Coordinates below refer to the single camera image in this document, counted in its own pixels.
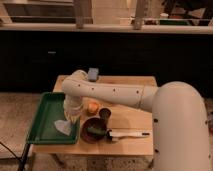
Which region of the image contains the small metal cup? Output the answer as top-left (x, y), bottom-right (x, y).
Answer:
top-left (99, 108), bottom-right (111, 120)

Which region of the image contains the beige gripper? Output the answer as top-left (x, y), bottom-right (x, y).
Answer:
top-left (64, 108), bottom-right (81, 124)

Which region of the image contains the dark brown bowl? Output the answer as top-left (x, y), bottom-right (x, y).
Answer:
top-left (80, 118), bottom-right (107, 143)

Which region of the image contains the green plastic tray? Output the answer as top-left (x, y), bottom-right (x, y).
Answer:
top-left (26, 92), bottom-right (80, 145)

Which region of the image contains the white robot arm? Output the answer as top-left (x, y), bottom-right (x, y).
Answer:
top-left (61, 70), bottom-right (213, 171)

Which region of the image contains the light blue towel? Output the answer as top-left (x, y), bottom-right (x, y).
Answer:
top-left (54, 120), bottom-right (72, 136)

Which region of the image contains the blue sponge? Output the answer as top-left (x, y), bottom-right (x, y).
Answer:
top-left (88, 68), bottom-right (99, 82)

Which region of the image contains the green cucumber piece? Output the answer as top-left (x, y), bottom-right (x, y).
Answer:
top-left (87, 127), bottom-right (106, 135)

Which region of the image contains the white handled brush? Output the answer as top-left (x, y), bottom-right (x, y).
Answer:
top-left (106, 130), bottom-right (149, 140)

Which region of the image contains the wooden table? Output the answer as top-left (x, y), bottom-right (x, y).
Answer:
top-left (33, 76), bottom-right (157, 158)

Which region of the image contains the black cable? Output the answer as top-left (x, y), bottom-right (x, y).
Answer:
top-left (0, 142), bottom-right (32, 171)

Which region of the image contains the orange yellow fruit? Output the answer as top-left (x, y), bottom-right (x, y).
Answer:
top-left (87, 101), bottom-right (100, 115)

